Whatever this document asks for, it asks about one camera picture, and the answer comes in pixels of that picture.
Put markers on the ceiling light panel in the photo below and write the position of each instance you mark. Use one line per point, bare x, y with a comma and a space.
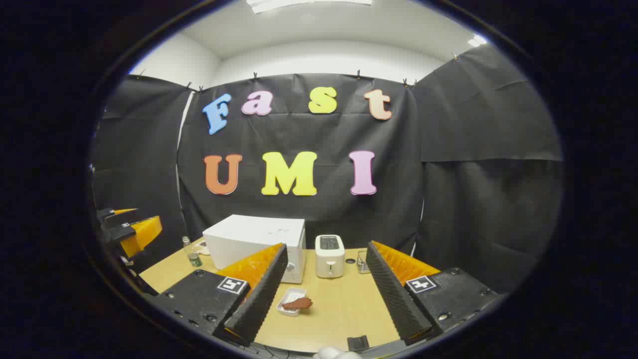
309, 4
477, 41

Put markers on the black backdrop cloth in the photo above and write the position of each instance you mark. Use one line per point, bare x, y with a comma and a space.
299, 134

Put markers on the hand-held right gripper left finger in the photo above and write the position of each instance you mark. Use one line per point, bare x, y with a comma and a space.
259, 304

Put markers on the reddish brown meat piece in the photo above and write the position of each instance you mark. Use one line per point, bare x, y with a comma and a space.
298, 303

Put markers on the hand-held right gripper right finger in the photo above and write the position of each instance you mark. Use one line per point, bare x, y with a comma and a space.
394, 299

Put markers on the white microwave oven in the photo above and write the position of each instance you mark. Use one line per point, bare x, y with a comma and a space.
249, 234

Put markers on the cream white toaster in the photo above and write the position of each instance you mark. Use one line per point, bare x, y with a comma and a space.
329, 257

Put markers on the white plastic tray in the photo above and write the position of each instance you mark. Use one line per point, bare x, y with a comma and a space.
291, 295

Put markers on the clear plastic water bottle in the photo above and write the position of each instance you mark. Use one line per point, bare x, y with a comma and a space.
192, 254

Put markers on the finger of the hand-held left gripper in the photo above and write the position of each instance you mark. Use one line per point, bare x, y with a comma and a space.
117, 215
142, 234

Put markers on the black table edge clamp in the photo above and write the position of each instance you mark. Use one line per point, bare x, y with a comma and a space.
358, 343

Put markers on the small white snack plate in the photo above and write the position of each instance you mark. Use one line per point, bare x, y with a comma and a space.
202, 248

